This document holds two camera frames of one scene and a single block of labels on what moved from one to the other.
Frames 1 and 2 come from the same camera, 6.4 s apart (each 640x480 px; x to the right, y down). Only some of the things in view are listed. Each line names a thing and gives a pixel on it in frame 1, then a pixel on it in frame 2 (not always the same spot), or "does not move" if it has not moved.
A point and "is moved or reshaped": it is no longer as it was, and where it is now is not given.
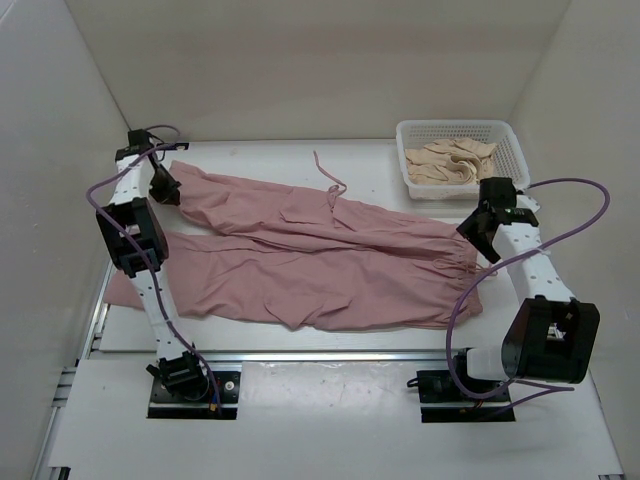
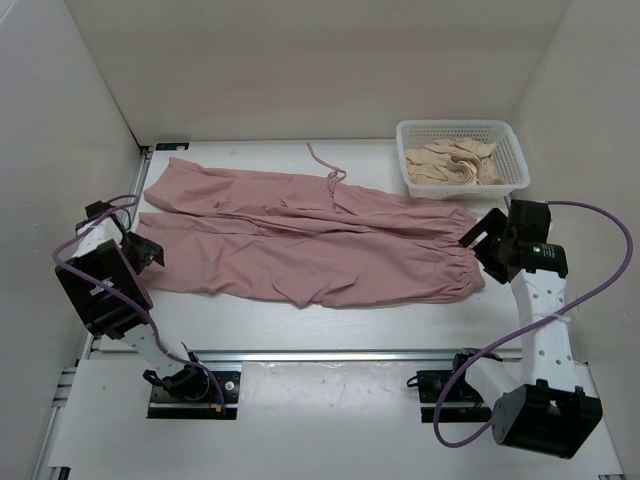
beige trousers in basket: [461, 161] does not move
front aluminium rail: [323, 355] does not move
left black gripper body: [163, 186] → [135, 251]
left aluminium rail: [42, 468] does not move
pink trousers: [306, 259] is moved or reshaped
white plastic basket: [446, 159] does not move
